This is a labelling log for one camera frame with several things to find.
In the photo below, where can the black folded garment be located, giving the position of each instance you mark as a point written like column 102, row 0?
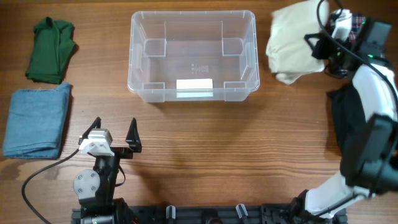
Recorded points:
column 347, row 115

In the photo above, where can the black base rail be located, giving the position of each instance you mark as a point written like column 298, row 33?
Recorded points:
column 264, row 214

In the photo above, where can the clear plastic storage bin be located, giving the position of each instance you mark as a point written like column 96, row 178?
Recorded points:
column 166, row 46

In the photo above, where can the green folded garment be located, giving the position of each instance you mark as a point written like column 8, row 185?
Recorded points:
column 53, row 48

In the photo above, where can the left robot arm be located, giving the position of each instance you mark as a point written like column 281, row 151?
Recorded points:
column 95, row 187

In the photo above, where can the white label on bin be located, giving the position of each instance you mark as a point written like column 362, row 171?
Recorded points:
column 194, row 88

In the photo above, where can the plaid shirt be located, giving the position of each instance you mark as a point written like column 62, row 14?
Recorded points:
column 354, row 31

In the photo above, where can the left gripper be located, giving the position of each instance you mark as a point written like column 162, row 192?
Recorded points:
column 132, row 139

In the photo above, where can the blue denim folded cloth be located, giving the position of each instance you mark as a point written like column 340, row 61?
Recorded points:
column 35, row 123

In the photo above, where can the cream cloth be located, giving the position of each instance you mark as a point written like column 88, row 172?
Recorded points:
column 289, row 56

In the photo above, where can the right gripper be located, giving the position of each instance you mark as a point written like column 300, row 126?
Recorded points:
column 318, row 49

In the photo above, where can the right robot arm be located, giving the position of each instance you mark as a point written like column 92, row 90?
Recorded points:
column 369, row 166

